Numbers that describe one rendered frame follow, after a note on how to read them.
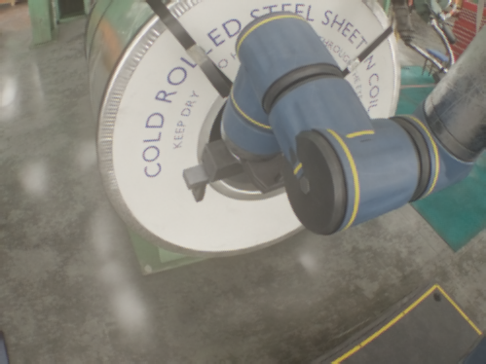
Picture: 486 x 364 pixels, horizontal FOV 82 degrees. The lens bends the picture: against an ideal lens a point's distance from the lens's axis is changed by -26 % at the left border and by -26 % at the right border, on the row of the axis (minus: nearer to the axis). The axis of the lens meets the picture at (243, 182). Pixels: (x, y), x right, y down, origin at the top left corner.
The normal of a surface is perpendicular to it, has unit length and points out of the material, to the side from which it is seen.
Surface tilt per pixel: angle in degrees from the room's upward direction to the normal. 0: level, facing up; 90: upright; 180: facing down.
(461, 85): 86
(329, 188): 86
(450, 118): 91
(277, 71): 58
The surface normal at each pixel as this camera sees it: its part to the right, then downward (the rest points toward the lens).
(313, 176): -0.91, 0.21
